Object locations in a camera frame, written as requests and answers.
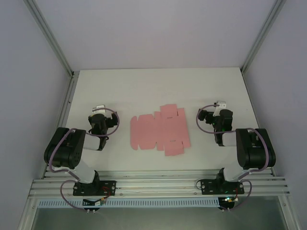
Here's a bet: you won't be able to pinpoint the aluminium mounting rails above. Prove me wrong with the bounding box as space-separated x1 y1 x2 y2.
28 170 291 197

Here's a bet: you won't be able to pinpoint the light blue slotted cable duct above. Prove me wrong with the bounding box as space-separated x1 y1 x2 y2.
38 197 220 208

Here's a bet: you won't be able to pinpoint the pink paper box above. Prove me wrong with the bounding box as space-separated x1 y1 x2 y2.
130 104 192 157

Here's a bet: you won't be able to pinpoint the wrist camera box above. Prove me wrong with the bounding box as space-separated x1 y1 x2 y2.
213 101 227 116
91 104 107 115

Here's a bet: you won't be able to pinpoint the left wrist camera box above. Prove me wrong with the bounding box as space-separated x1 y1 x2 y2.
91 104 107 115

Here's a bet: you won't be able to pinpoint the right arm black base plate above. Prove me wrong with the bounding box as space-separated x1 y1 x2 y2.
200 178 245 196

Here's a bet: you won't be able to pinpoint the aluminium table side rail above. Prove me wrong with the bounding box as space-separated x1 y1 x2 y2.
41 71 79 179
241 70 274 175

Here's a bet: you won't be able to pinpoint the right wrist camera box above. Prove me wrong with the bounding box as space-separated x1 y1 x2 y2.
213 101 227 116

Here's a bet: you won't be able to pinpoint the aluminium frame post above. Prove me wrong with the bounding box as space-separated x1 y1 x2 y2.
240 0 286 74
23 0 74 78

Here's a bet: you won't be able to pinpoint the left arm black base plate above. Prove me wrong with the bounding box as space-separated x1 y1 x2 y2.
72 179 117 197

